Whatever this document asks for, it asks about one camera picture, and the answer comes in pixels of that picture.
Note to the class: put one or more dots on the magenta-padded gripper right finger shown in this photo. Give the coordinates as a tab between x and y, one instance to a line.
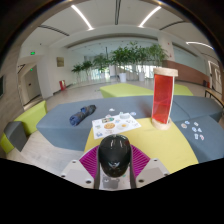
151	171

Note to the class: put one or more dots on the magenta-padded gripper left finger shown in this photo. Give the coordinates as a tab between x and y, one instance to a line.
76	171

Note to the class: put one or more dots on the black computer mouse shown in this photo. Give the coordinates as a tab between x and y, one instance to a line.
114	153

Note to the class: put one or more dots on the long grey bench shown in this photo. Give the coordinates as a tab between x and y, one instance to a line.
60	130

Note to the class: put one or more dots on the small paper sticker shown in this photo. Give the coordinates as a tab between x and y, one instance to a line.
111	109
133	113
201	137
196	124
196	136
199	130
187	122
194	129
183	125

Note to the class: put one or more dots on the white sticker sheet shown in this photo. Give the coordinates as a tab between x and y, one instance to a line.
113	126

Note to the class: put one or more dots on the lime green sofa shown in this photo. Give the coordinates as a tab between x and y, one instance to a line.
31	117

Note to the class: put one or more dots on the dark grey seat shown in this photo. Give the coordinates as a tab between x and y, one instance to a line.
15	135

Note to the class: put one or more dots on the red tower with wooden ends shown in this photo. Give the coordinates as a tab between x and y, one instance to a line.
163	96

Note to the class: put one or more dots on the long lime green bench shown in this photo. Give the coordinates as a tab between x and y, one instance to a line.
123	90

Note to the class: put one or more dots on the red fire equipment box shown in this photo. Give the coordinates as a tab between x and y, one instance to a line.
62	85

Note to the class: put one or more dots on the short lime green bench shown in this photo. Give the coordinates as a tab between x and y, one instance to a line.
183	90

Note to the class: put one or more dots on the grey door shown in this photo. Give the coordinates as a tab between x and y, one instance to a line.
33	85

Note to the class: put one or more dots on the wooden framed chair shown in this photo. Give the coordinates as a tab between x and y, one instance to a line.
215	95

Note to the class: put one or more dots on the group of potted green plants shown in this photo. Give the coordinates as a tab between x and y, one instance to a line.
123	56

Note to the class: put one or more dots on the green exit sign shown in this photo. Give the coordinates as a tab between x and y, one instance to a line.
32	53

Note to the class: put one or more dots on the group of strip ceiling lights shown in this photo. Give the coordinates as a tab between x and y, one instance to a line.
81	16

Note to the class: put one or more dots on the brown wall plaque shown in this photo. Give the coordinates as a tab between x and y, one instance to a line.
60	62

